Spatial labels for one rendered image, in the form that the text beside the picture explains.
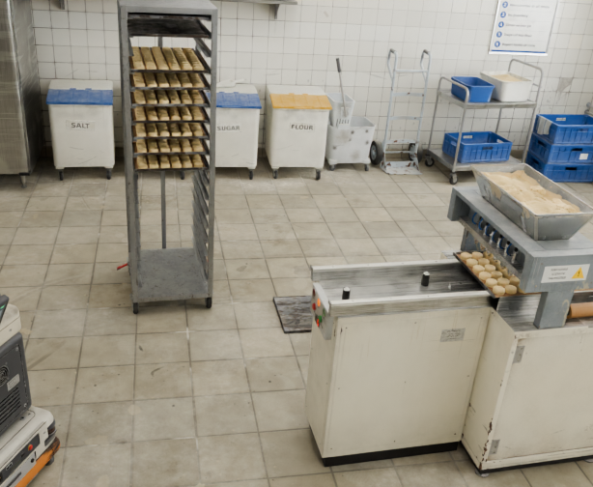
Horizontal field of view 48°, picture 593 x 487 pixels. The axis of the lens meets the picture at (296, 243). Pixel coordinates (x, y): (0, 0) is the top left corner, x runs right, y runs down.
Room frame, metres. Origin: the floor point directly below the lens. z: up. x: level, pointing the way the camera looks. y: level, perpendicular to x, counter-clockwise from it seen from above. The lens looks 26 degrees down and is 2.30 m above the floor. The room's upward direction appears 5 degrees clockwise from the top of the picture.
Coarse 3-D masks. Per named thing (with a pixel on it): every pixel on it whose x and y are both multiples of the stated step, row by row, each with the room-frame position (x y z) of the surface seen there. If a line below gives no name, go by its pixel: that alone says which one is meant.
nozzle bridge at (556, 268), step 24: (456, 192) 2.95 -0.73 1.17; (480, 192) 2.95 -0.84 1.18; (456, 216) 2.96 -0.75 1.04; (504, 216) 2.68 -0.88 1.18; (480, 240) 2.74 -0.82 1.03; (504, 240) 2.65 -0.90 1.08; (528, 240) 2.46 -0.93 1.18; (552, 240) 2.48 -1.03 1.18; (576, 240) 2.50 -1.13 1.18; (504, 264) 2.53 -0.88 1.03; (528, 264) 2.33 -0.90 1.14; (552, 264) 2.33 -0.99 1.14; (576, 264) 2.36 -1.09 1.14; (528, 288) 2.31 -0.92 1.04; (552, 288) 2.34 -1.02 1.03; (576, 288) 2.37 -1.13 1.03; (552, 312) 2.35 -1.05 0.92
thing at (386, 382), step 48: (336, 288) 2.54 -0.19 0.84; (384, 288) 2.58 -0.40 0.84; (432, 288) 2.61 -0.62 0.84; (336, 336) 2.31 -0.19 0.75; (384, 336) 2.36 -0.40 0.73; (432, 336) 2.42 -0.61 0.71; (480, 336) 2.48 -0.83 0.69; (336, 384) 2.31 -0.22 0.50; (384, 384) 2.37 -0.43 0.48; (432, 384) 2.43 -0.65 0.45; (336, 432) 2.32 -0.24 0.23; (384, 432) 2.38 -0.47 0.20; (432, 432) 2.45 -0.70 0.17
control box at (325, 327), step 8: (312, 288) 2.57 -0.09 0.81; (320, 288) 2.53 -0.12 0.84; (312, 296) 2.56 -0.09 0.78; (320, 296) 2.47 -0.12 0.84; (320, 304) 2.44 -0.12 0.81; (328, 304) 2.40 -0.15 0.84; (312, 312) 2.54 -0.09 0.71; (320, 312) 2.44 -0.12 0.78; (328, 320) 2.35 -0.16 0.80; (320, 328) 2.41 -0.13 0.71; (328, 328) 2.35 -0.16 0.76; (328, 336) 2.35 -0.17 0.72
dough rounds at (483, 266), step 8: (464, 256) 2.79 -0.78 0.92; (472, 256) 2.81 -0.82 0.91; (480, 256) 2.80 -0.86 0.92; (488, 256) 2.82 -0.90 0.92; (472, 264) 2.72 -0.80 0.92; (480, 264) 2.75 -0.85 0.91; (488, 264) 2.73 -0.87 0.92; (496, 264) 2.74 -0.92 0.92; (480, 272) 2.64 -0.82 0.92; (488, 272) 2.64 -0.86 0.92; (496, 272) 2.65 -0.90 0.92; (504, 272) 2.65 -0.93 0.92; (488, 280) 2.57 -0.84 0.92; (496, 280) 2.61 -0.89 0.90; (504, 280) 2.58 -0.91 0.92; (512, 280) 2.59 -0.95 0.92; (520, 280) 2.59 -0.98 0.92; (496, 288) 2.51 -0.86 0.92; (504, 288) 2.53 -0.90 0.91; (512, 288) 2.52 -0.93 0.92; (520, 288) 2.53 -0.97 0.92; (496, 296) 2.48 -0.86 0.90; (504, 296) 2.48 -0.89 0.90
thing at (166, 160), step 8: (136, 160) 3.62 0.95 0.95; (144, 160) 3.58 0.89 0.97; (152, 160) 3.59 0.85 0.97; (160, 160) 3.60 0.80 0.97; (168, 160) 3.61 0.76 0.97; (176, 160) 3.62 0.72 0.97; (184, 160) 3.63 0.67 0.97; (192, 160) 3.69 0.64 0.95; (200, 160) 3.65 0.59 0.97; (136, 168) 3.50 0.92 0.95; (144, 168) 3.49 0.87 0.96
